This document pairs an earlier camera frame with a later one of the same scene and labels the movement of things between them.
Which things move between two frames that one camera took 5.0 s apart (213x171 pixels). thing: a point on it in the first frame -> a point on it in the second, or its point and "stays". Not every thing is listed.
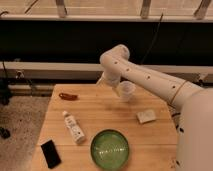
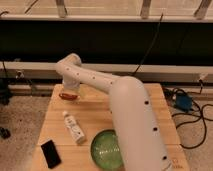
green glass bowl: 109,150 stays
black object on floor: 5,133 stays
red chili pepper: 70,97 stays
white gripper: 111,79 -> 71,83
